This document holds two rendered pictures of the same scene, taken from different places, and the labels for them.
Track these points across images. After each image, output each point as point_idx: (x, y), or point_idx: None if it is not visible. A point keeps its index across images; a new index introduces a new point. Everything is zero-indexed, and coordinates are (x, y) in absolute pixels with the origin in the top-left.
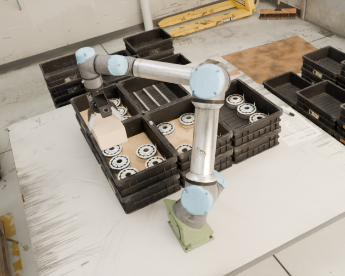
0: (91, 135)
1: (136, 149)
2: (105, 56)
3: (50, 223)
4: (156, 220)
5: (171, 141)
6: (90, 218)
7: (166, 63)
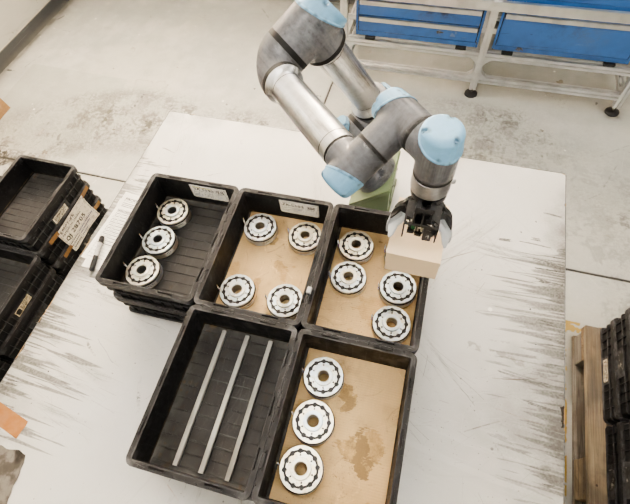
0: (415, 347)
1: (353, 306)
2: (411, 105)
3: (529, 328)
4: None
5: (296, 279)
6: (470, 293)
7: (306, 101)
